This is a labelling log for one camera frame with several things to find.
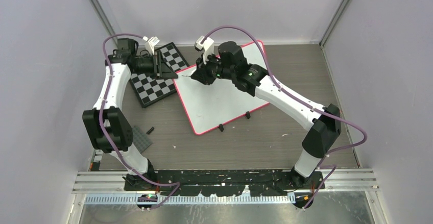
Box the whiteboard with pink frame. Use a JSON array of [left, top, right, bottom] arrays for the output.
[[172, 40, 271, 136]]

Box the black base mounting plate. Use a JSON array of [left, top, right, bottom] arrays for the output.
[[123, 169, 324, 197]]

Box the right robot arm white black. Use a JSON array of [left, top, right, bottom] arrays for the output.
[[191, 37, 341, 189]]

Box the aluminium frame rail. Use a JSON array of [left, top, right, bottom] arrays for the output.
[[73, 168, 379, 205]]

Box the black marker cap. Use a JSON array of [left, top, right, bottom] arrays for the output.
[[146, 127, 154, 135]]

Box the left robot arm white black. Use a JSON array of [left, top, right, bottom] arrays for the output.
[[82, 34, 177, 190]]

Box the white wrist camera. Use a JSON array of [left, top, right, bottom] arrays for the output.
[[195, 36, 214, 64], [142, 36, 160, 56]]

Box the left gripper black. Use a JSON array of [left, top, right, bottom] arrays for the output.
[[134, 52, 179, 80]]

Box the black white chessboard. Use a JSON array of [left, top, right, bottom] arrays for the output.
[[128, 42, 191, 109]]

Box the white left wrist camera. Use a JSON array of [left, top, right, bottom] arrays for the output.
[[142, 36, 160, 56]]

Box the black wire whiteboard stand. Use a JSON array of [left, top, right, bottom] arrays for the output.
[[217, 111, 251, 132]]

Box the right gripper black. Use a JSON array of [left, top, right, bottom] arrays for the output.
[[191, 52, 235, 86]]

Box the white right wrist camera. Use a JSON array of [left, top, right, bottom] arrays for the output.
[[195, 36, 214, 64]]

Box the grey studded baseplate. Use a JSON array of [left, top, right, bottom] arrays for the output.
[[132, 126, 153, 154]]

